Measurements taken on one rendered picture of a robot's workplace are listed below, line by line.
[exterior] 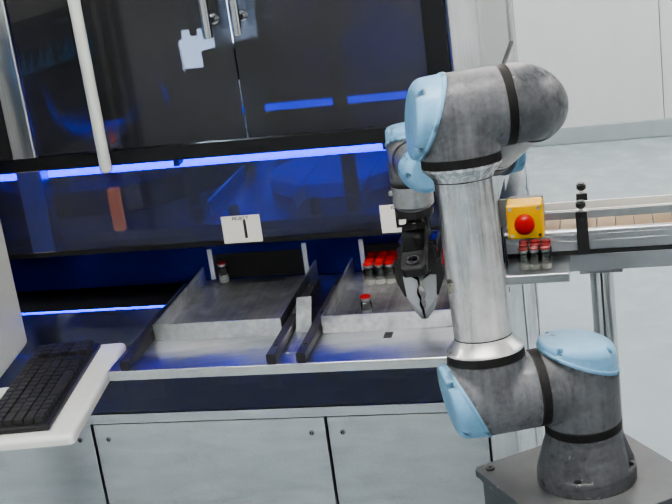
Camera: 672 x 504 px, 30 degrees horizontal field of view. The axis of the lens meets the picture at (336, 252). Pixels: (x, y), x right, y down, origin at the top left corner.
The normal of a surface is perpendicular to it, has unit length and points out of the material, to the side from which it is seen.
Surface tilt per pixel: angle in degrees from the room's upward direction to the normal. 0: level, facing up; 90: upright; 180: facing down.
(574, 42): 90
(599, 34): 90
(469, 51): 90
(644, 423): 0
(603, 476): 72
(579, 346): 7
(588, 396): 90
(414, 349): 0
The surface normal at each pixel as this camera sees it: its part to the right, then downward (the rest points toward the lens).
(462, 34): -0.19, 0.32
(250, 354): -0.13, -0.94
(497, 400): 0.12, 0.18
